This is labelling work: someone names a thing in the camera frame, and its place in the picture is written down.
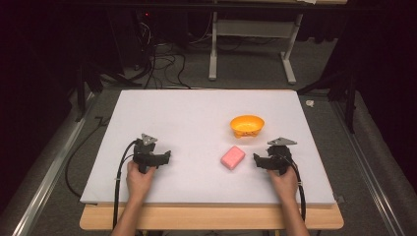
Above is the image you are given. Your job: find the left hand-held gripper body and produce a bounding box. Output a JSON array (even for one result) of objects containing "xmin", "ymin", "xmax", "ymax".
[{"xmin": 132, "ymin": 133, "xmax": 162, "ymax": 174}]

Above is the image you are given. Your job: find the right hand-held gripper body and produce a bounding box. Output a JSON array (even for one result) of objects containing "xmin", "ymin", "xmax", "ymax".
[{"xmin": 267, "ymin": 136, "xmax": 298, "ymax": 176}]

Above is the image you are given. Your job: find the person's right hand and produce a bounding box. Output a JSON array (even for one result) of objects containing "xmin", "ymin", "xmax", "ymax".
[{"xmin": 268, "ymin": 165, "xmax": 300, "ymax": 205}]

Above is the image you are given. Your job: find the person's left hand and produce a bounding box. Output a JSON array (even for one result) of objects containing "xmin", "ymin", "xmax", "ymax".
[{"xmin": 125, "ymin": 160, "xmax": 158, "ymax": 205}]

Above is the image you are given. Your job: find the pink soap bar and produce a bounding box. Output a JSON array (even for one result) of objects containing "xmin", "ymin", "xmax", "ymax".
[{"xmin": 219, "ymin": 146, "xmax": 247, "ymax": 171}]

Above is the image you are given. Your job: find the orange plastic bowl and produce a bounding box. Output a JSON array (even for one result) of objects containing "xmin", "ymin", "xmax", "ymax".
[{"xmin": 229, "ymin": 114, "xmax": 266, "ymax": 140}]

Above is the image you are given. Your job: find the white foam mat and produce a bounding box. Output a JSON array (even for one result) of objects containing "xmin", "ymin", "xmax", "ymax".
[{"xmin": 80, "ymin": 88, "xmax": 337, "ymax": 207}]

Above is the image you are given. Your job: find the wooden table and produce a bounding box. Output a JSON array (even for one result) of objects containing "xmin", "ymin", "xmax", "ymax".
[{"xmin": 79, "ymin": 202, "xmax": 345, "ymax": 231}]

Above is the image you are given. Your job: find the black metal stand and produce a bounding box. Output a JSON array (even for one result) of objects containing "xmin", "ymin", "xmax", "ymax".
[
  {"xmin": 296, "ymin": 65, "xmax": 360, "ymax": 135},
  {"xmin": 67, "ymin": 58, "xmax": 146, "ymax": 123}
]

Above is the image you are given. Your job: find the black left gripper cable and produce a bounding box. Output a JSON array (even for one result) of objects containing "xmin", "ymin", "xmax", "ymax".
[{"xmin": 111, "ymin": 139, "xmax": 140, "ymax": 230}]

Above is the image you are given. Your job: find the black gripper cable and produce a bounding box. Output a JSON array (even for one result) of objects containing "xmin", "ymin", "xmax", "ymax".
[
  {"xmin": 111, "ymin": 139, "xmax": 140, "ymax": 230},
  {"xmin": 282, "ymin": 153, "xmax": 307, "ymax": 222}
]

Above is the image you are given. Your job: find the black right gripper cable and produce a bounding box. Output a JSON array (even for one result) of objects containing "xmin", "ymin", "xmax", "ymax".
[{"xmin": 282, "ymin": 153, "xmax": 307, "ymax": 222}]

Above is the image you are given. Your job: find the thin black floor cable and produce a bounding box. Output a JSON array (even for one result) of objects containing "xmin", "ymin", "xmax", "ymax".
[{"xmin": 64, "ymin": 115, "xmax": 113, "ymax": 200}]

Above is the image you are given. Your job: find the aluminium rail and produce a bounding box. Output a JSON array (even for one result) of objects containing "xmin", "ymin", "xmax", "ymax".
[
  {"xmin": 11, "ymin": 92, "xmax": 99, "ymax": 236},
  {"xmin": 328, "ymin": 97, "xmax": 407, "ymax": 236}
]

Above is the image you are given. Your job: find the tangle of black floor cables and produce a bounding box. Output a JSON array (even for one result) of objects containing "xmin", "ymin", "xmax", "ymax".
[{"xmin": 131, "ymin": 13, "xmax": 217, "ymax": 90}]

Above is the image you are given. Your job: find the white metal desk frame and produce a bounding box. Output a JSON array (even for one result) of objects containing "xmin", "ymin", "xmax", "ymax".
[{"xmin": 208, "ymin": 11, "xmax": 305, "ymax": 86}]

